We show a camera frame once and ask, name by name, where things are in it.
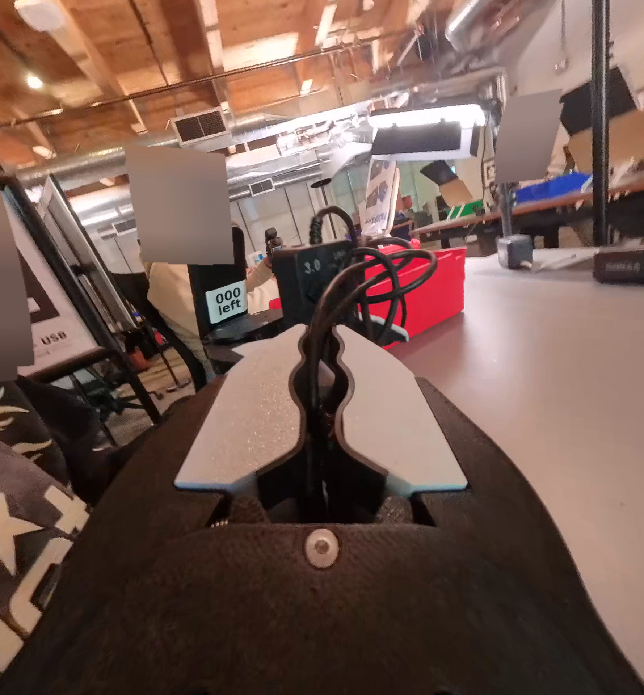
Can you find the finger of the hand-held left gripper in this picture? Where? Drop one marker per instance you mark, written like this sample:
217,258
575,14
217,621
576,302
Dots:
389,331

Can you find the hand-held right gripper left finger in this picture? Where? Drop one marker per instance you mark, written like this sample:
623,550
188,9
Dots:
240,429

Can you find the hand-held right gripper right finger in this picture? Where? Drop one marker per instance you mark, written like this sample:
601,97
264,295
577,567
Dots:
398,429

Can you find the red plastic bin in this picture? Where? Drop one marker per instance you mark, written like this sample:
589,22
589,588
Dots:
436,293

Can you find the black usb hub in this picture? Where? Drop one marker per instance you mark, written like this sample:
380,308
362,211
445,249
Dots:
300,271

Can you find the person's left forearm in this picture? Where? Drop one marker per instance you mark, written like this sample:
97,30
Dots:
94,445

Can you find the instruction sheet on stand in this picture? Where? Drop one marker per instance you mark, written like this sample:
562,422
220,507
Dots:
379,195

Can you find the framed printed tag board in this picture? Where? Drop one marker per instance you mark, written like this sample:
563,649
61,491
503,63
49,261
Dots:
56,304

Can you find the black pole stand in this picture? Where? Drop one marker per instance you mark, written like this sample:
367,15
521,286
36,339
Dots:
600,108
324,201

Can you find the grey power adapter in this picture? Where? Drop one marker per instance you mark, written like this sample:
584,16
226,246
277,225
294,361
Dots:
514,251

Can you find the white air vent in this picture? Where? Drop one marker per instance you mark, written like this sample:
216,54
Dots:
199,126

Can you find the bright light panel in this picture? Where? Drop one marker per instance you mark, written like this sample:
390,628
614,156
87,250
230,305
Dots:
425,135

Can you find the long wooden desk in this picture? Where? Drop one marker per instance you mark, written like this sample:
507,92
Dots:
544,206

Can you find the blue plastic bin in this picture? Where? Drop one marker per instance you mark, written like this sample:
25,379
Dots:
555,187

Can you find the black power adapter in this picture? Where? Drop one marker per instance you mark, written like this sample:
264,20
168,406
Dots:
631,265

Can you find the silver air duct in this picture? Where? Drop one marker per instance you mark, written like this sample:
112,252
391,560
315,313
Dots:
474,21

